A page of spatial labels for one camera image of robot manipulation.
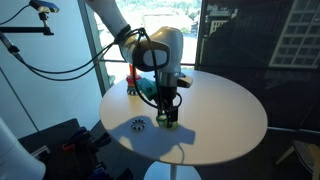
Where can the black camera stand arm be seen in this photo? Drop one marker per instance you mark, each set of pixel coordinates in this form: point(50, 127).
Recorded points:
point(23, 30)

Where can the light wooden leg chair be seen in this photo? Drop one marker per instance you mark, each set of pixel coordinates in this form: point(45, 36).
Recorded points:
point(306, 153)

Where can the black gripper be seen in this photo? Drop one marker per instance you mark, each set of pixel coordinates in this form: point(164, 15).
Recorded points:
point(167, 95)

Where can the dark window handrail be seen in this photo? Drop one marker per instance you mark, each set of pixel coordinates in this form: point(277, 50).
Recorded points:
point(190, 63)

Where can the white table pedestal base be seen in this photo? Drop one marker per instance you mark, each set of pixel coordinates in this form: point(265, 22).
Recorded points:
point(160, 173)

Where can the white rounded robot cover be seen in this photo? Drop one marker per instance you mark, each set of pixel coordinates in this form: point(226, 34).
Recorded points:
point(16, 160)

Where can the blue grey external camera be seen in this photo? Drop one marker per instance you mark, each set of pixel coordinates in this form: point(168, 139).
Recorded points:
point(45, 6)

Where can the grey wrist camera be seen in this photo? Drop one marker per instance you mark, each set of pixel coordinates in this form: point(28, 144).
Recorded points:
point(185, 81)

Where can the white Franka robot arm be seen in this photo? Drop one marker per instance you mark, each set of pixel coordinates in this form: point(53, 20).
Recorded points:
point(110, 13)

